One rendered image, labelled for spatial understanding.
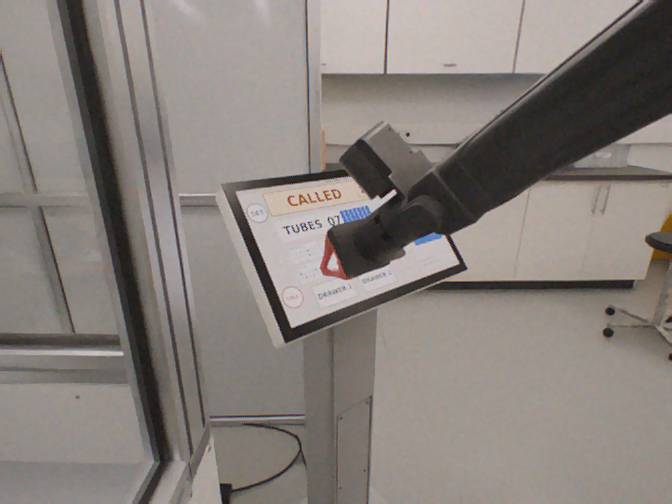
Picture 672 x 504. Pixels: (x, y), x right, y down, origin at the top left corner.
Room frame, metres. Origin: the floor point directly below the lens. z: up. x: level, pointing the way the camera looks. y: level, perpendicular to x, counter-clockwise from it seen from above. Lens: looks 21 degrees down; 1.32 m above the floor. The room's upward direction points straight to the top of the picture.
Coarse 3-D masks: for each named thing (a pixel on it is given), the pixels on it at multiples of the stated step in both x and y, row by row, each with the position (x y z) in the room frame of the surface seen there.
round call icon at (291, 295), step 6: (282, 288) 0.63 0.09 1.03; (288, 288) 0.63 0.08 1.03; (294, 288) 0.64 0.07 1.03; (282, 294) 0.62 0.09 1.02; (288, 294) 0.62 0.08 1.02; (294, 294) 0.63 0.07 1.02; (300, 294) 0.63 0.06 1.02; (282, 300) 0.61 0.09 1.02; (288, 300) 0.61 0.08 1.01; (294, 300) 0.62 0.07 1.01; (300, 300) 0.62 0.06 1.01; (288, 306) 0.61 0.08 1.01; (294, 306) 0.61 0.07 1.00; (300, 306) 0.62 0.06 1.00
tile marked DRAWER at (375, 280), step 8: (376, 272) 0.75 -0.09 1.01; (384, 272) 0.76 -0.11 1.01; (392, 272) 0.77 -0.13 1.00; (360, 280) 0.71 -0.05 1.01; (368, 280) 0.72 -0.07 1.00; (376, 280) 0.73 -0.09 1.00; (384, 280) 0.74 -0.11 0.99; (392, 280) 0.75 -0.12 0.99; (368, 288) 0.71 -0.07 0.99; (376, 288) 0.72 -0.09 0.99
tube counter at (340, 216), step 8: (384, 200) 0.89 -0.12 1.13; (344, 208) 0.82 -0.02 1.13; (352, 208) 0.83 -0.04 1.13; (360, 208) 0.84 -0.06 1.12; (368, 208) 0.85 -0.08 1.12; (376, 208) 0.87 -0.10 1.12; (328, 216) 0.78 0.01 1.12; (336, 216) 0.79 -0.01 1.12; (344, 216) 0.80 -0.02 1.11; (352, 216) 0.82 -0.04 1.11; (360, 216) 0.83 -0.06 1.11; (328, 224) 0.77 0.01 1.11
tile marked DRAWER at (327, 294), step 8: (328, 280) 0.68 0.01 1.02; (336, 280) 0.69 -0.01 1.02; (344, 280) 0.70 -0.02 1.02; (312, 288) 0.65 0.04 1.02; (320, 288) 0.66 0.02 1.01; (328, 288) 0.67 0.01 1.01; (336, 288) 0.68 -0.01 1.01; (344, 288) 0.68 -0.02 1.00; (352, 288) 0.69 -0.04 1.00; (320, 296) 0.65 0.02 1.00; (328, 296) 0.66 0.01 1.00; (336, 296) 0.66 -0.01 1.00; (344, 296) 0.67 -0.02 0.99; (352, 296) 0.68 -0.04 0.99; (320, 304) 0.64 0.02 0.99; (328, 304) 0.64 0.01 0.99
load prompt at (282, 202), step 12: (276, 192) 0.76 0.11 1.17; (288, 192) 0.78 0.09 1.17; (300, 192) 0.79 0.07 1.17; (312, 192) 0.81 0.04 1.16; (324, 192) 0.82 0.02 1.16; (336, 192) 0.84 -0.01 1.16; (348, 192) 0.86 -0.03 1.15; (360, 192) 0.87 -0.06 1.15; (276, 204) 0.74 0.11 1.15; (288, 204) 0.76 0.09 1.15; (300, 204) 0.77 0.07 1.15; (312, 204) 0.78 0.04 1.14; (324, 204) 0.80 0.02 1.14; (336, 204) 0.82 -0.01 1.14
